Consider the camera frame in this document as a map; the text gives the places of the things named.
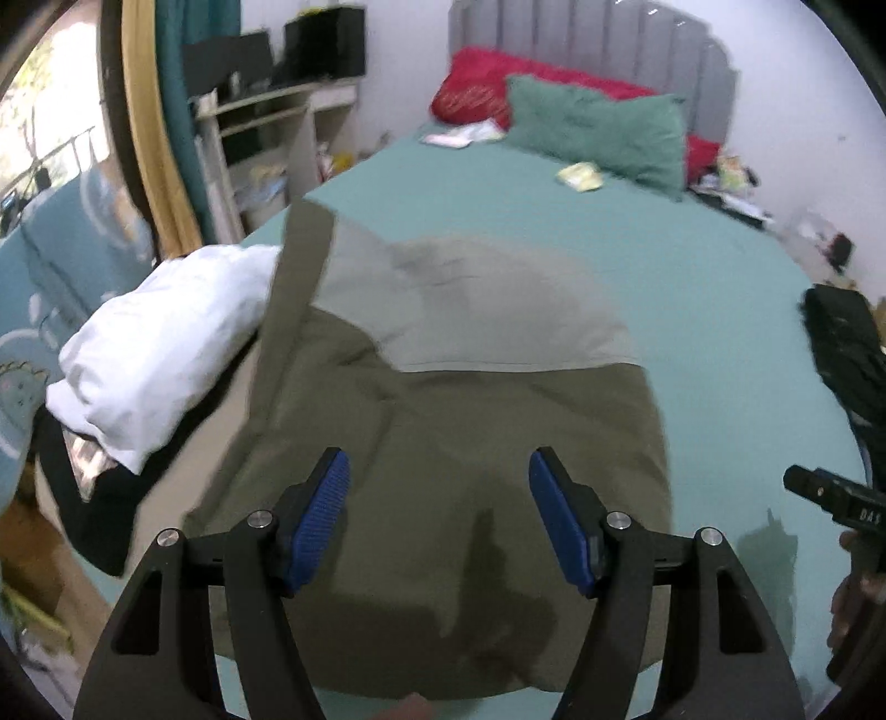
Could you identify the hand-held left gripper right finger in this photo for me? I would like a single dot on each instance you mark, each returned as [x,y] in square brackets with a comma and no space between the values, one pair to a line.
[557,519]

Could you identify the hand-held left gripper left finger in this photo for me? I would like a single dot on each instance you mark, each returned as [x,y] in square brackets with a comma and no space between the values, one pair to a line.
[318,519]

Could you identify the olive green garment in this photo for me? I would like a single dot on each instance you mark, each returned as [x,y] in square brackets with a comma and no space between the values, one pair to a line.
[484,429]

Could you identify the black clothes pile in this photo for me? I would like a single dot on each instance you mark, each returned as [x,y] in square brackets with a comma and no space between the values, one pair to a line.
[844,346]

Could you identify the person's right hand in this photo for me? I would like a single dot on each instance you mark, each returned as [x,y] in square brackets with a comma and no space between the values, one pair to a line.
[843,616]

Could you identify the black cloth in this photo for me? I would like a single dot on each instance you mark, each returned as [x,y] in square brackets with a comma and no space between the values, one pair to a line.
[104,519]

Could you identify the bed with teal sheet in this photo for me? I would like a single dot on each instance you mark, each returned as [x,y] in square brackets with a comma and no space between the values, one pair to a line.
[727,311]

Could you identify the small dark bedside item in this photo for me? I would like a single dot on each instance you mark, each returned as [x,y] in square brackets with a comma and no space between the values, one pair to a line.
[841,253]

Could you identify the brown cardboard box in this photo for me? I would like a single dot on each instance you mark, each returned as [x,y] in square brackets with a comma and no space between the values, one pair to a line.
[34,554]

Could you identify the cluttered bedside table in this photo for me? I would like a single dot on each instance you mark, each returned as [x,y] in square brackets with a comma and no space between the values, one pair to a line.
[730,187]

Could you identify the small yellow cloth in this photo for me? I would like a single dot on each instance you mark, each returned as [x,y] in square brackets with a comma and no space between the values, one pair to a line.
[580,176]

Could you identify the blue printed blanket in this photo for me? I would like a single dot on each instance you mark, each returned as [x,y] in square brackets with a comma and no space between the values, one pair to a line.
[62,277]

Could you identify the teal fluffy pillow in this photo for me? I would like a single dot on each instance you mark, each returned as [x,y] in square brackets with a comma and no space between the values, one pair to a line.
[595,131]

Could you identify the white cloth near pillows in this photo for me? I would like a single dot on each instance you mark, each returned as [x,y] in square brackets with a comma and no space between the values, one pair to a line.
[460,133]

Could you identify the white shelf desk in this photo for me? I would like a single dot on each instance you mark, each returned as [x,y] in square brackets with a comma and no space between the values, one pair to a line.
[277,111]

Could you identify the yellow curtain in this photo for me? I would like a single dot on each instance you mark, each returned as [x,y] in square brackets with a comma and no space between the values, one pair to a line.
[156,138]

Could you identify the red pillow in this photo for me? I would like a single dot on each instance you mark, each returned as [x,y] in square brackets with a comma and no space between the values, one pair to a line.
[471,90]

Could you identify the wide black box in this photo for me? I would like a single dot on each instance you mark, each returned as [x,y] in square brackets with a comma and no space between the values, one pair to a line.
[225,62]

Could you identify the teal curtain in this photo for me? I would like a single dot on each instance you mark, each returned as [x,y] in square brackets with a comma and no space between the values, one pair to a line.
[194,69]

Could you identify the tall black box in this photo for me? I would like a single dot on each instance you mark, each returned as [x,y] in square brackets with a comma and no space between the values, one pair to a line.
[325,43]

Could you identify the grey padded headboard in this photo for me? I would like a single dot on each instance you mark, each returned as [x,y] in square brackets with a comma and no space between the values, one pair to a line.
[623,41]

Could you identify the window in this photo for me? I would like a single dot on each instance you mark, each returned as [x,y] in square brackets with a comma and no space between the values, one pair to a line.
[48,118]

